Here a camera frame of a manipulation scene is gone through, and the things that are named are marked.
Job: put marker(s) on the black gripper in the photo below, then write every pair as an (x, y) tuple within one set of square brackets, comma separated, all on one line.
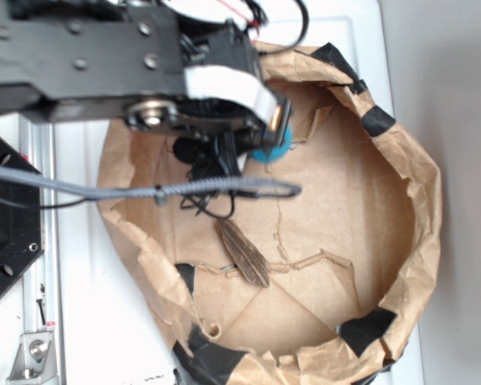
[(226, 101)]

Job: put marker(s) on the blue ball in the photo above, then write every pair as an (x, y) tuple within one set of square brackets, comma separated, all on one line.
[(275, 153)]

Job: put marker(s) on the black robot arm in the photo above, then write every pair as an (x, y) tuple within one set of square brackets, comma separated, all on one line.
[(157, 69)]

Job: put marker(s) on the brown wood bark piece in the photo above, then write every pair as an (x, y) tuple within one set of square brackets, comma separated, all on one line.
[(246, 256)]

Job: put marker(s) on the brown paper bag enclosure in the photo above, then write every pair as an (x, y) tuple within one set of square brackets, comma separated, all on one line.
[(353, 259)]

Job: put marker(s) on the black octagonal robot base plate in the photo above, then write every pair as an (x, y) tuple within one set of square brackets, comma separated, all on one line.
[(20, 229)]

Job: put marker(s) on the metal corner bracket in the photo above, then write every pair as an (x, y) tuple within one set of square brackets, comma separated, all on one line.
[(35, 361)]

